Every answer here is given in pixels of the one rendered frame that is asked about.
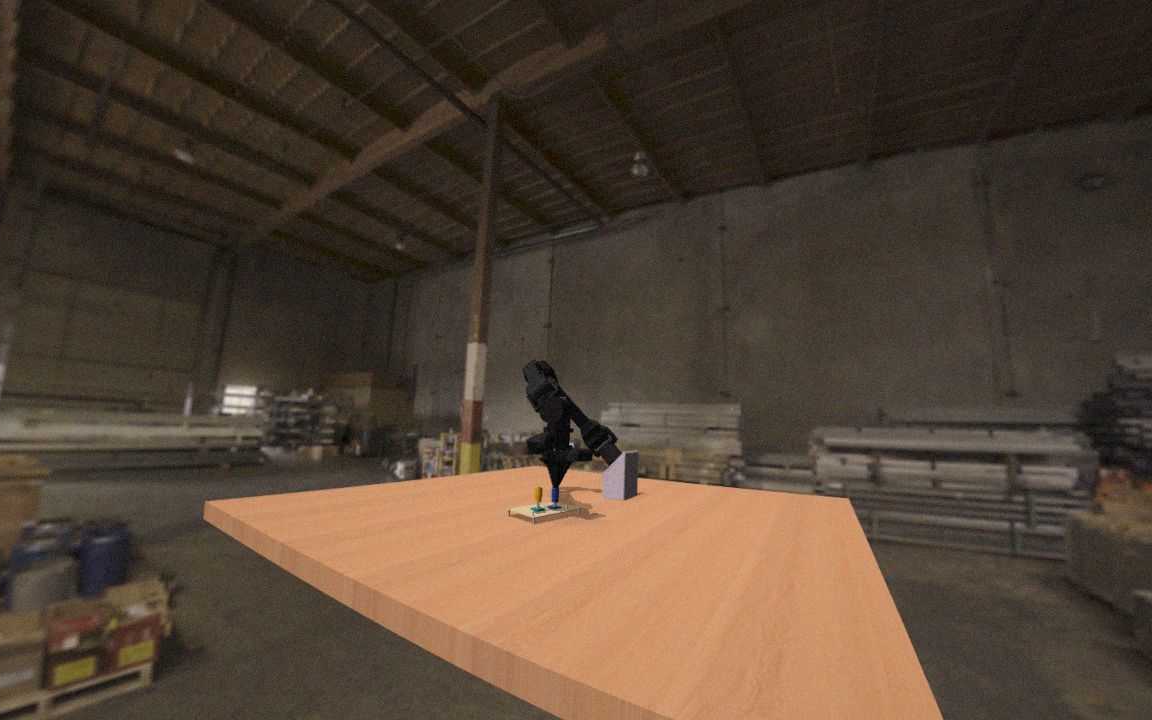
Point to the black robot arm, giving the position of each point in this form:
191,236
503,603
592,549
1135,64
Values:
554,406

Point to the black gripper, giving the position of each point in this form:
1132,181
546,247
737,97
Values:
558,462

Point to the beige circuit board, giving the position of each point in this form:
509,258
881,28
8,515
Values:
542,509

